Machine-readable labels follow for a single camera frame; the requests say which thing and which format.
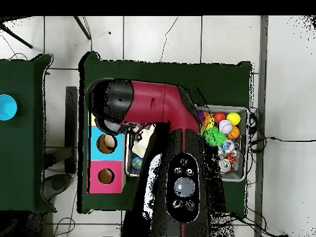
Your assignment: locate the clear mesh bin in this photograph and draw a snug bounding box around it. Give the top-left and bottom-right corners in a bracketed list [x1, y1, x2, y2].
[124, 104, 249, 183]

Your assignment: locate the pale yellow knitted cloth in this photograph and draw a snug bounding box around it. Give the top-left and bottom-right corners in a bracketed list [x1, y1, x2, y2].
[131, 125, 156, 159]

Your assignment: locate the dark grey stand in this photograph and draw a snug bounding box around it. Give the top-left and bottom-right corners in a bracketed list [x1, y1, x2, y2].
[43, 86, 78, 203]

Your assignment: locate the dark green side table cloth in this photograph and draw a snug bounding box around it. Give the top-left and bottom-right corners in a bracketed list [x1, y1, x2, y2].
[0, 53, 54, 214]

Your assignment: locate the red orange ball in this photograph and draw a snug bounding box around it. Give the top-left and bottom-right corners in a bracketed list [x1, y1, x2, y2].
[213, 111, 227, 124]

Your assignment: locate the black floor cable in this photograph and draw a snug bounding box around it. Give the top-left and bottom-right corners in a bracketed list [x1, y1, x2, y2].
[268, 134, 316, 149]

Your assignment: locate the yellow ball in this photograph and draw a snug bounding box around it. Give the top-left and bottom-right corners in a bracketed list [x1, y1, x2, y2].
[227, 112, 242, 127]

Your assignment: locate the small orange basketball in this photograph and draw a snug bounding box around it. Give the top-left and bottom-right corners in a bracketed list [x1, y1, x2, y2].
[227, 126, 241, 140]

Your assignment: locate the wooden box with three holes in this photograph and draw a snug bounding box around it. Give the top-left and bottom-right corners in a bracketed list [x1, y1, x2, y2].
[86, 112, 127, 194]

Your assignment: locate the small globe ball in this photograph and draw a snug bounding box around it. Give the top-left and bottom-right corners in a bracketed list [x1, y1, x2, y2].
[131, 156, 144, 170]

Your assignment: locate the green spiky ball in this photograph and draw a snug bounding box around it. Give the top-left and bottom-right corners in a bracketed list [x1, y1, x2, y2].
[202, 127, 228, 148]

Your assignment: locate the white baseball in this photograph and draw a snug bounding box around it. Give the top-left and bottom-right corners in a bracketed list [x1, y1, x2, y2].
[218, 119, 233, 135]

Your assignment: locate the black stand leg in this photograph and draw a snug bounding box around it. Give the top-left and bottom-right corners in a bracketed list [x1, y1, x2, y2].
[73, 15, 93, 40]
[0, 22, 35, 49]

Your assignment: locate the crushed metal can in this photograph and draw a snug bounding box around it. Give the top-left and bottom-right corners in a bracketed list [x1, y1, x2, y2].
[217, 157, 232, 173]

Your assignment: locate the blue round bowl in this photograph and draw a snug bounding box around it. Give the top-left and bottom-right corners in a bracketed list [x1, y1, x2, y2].
[0, 94, 19, 122]

